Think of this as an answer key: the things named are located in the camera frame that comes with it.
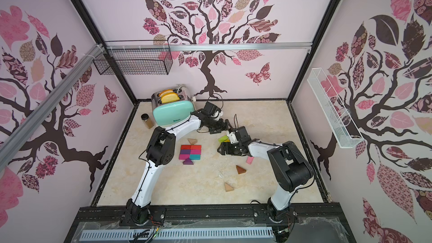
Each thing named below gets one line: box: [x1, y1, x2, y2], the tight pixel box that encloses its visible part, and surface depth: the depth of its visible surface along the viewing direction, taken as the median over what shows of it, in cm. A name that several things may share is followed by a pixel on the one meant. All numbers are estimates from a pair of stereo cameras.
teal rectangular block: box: [189, 154, 201, 160], surface depth 94 cm
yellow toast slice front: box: [160, 92, 180, 104], surface depth 97 cm
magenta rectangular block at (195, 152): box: [190, 149, 202, 155], surface depth 95 cm
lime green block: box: [218, 135, 229, 144], surface depth 102 cm
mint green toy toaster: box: [151, 87, 196, 127], surface depth 99 cm
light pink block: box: [245, 156, 255, 165], surface depth 92 cm
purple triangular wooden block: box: [182, 157, 194, 165], surface depth 91 cm
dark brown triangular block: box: [235, 164, 247, 175], surface depth 88 cm
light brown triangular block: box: [224, 182, 234, 193], surface depth 83 cm
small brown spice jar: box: [140, 113, 155, 129], surface depth 102 cm
